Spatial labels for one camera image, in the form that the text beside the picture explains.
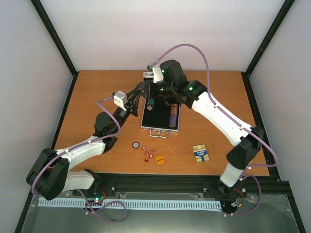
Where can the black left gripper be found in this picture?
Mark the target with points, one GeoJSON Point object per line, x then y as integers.
{"type": "Point", "coordinates": [130, 107]}

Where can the aluminium poker case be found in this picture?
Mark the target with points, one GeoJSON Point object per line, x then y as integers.
{"type": "Point", "coordinates": [156, 121]}

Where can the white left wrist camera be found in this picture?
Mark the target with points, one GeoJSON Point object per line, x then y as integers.
{"type": "Point", "coordinates": [120, 99]}

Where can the red poker chip stack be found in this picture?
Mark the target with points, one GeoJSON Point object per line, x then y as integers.
{"type": "Point", "coordinates": [174, 109]}

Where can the blue playing card box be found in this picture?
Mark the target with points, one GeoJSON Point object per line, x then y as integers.
{"type": "Point", "coordinates": [200, 153]}

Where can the black poker chip stack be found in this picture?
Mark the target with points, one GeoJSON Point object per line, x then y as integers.
{"type": "Point", "coordinates": [136, 145]}

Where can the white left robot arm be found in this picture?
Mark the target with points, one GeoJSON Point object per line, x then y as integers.
{"type": "Point", "coordinates": [51, 173]}

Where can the light blue cable duct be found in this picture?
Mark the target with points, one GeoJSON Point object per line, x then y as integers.
{"type": "Point", "coordinates": [204, 205]}

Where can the orange dealer button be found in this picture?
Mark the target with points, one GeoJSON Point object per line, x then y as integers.
{"type": "Point", "coordinates": [159, 160]}

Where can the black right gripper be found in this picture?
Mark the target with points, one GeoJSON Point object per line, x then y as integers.
{"type": "Point", "coordinates": [146, 89]}

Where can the purple poker chip stack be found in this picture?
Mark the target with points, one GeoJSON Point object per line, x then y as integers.
{"type": "Point", "coordinates": [173, 121]}

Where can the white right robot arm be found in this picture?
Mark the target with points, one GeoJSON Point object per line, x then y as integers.
{"type": "Point", "coordinates": [244, 138]}

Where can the blue poker chip stack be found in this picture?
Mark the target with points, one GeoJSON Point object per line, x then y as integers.
{"type": "Point", "coordinates": [150, 106]}
{"type": "Point", "coordinates": [150, 100]}

